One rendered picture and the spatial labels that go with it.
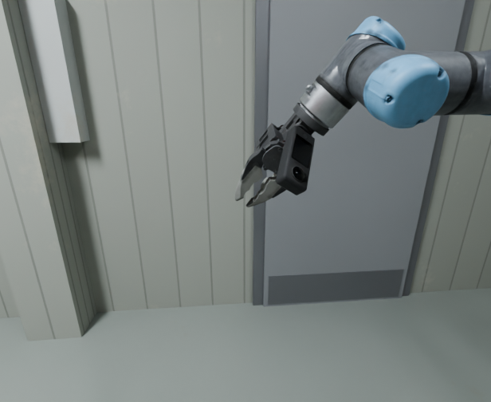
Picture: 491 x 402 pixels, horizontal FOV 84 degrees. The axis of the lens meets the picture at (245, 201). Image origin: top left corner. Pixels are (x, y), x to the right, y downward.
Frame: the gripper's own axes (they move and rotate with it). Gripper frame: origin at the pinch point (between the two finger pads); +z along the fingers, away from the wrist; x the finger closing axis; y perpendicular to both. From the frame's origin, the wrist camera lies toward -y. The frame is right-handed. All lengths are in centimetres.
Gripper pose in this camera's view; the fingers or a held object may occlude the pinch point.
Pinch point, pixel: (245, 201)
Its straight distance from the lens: 54.1
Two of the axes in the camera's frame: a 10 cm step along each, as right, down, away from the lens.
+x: -8.1, -4.6, -3.7
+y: -0.3, -6.0, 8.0
